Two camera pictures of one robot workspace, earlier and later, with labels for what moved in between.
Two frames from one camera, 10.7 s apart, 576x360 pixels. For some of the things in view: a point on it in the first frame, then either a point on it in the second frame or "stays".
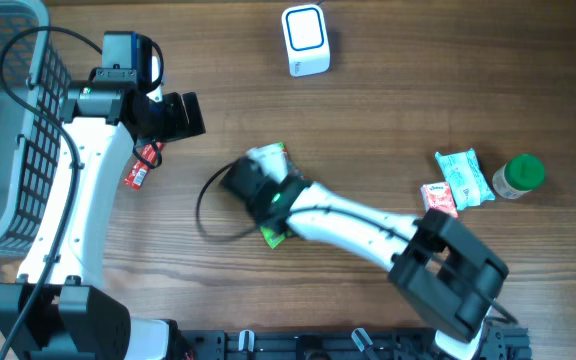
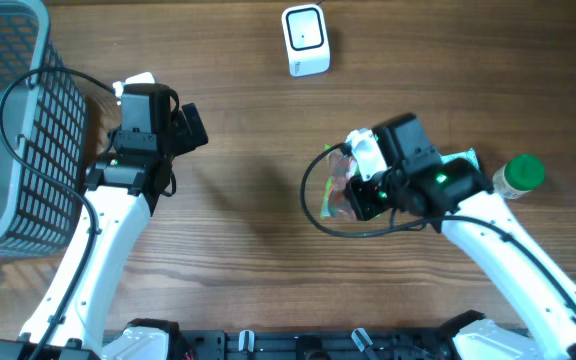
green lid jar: x=518 y=176 stays
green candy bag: x=275 y=235 → x=336 y=202
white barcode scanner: x=306 y=40 stays
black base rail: x=497 y=343 stays
